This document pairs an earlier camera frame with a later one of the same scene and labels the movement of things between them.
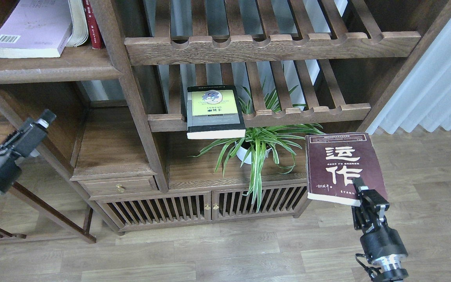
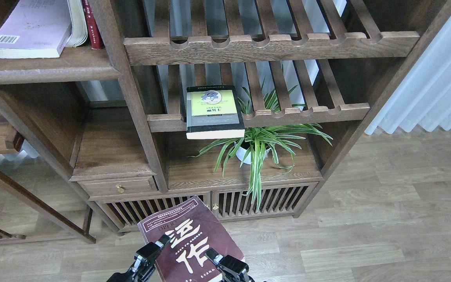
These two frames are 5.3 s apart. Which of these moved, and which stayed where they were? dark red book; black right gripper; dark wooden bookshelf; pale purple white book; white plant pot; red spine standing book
Moved: black right gripper; dark red book
Stayed: dark wooden bookshelf; pale purple white book; white plant pot; red spine standing book
